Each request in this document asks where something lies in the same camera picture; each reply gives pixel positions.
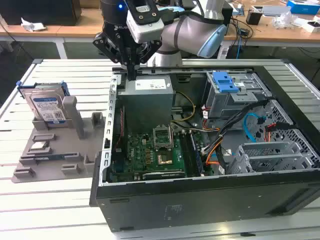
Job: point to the black graphics card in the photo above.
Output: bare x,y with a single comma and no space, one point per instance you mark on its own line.
162,175

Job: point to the grey drive cage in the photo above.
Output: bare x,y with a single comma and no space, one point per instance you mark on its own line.
222,105

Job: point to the wooden desk white frame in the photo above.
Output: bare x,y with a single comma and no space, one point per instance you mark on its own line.
75,31
275,35

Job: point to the grey metal disk bay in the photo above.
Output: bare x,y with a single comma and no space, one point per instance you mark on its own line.
265,150

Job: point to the crumpled white paper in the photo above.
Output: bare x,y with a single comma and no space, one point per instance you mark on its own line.
32,25

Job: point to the green motherboard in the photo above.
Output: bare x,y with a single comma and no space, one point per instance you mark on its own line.
140,155

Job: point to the small black container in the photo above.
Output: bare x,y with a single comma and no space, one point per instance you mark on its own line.
253,18

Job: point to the black RAM slot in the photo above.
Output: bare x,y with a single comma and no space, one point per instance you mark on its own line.
186,155

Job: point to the white power strip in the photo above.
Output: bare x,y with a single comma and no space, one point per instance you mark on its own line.
223,52

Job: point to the hard disk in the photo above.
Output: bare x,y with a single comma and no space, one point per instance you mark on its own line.
46,105

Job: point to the large black box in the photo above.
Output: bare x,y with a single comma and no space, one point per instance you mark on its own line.
37,12

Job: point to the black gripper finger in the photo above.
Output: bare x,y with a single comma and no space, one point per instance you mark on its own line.
152,51
107,46

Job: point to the thin metal locking lever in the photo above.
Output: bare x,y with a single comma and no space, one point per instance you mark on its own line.
172,136

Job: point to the grey parts rack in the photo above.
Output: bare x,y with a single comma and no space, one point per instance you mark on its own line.
62,140

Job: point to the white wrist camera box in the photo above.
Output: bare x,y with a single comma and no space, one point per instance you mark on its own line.
147,27

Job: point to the CPU socket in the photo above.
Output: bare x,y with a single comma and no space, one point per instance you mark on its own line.
165,160

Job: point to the blue plastic drive latch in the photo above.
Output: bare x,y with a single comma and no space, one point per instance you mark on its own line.
225,83

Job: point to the blue cardboard box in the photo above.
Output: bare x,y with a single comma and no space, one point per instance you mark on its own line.
303,6

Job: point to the white box black inlay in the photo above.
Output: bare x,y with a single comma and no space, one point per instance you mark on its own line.
308,25

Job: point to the black PC case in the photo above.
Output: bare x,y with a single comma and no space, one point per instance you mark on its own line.
200,207

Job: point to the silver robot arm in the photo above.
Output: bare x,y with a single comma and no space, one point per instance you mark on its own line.
185,30

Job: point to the blue RAM stick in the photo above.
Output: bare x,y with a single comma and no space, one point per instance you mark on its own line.
50,158

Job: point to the flat grey tray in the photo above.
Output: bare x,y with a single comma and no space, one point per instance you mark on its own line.
272,10

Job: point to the grey power supply unit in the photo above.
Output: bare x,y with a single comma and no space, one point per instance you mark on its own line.
145,107

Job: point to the dark RAM stick with label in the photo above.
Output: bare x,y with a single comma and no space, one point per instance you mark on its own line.
196,155

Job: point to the crumpled clear plastic bag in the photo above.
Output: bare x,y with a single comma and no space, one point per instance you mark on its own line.
285,20

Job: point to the silver CPU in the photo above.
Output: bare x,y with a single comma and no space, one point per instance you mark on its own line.
40,145

